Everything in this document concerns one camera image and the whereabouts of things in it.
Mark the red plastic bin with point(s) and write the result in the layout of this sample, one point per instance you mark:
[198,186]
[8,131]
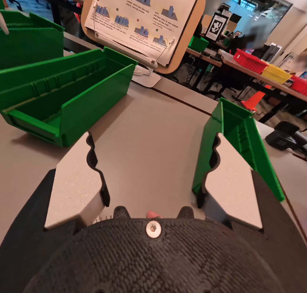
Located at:
[299,85]
[249,59]

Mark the black device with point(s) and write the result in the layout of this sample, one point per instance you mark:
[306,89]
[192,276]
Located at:
[285,134]

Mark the orange traffic cone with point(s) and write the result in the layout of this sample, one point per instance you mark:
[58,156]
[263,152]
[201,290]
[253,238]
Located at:
[254,101]

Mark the yellow plastic bin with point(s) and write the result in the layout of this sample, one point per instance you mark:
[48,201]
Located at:
[275,74]

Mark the wooden table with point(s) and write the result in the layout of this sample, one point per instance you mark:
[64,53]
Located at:
[251,71]

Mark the printed instruction sheet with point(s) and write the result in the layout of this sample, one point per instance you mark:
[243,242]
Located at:
[144,14]

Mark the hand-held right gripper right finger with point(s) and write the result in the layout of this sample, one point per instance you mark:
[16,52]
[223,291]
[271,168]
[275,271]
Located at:
[232,185]

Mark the person's right hand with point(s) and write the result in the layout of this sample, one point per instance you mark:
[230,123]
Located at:
[154,215]

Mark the black white marker tag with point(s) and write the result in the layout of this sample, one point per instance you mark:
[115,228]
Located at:
[217,26]

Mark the white stand base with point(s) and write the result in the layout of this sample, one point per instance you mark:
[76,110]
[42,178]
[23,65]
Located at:
[148,80]

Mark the wooden board stand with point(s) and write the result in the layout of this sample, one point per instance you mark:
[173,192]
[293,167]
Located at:
[190,33]

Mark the green plastic bin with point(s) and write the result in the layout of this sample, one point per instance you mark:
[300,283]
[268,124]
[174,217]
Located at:
[197,44]
[239,129]
[96,101]
[28,48]

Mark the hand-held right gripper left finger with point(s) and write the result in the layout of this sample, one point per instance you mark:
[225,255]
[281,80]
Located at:
[72,185]

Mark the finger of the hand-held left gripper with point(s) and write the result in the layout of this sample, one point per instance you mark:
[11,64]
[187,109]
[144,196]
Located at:
[2,21]

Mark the grey desk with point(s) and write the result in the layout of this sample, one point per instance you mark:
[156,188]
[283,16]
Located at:
[148,129]

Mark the large window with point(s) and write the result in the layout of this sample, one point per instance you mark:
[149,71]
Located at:
[263,7]

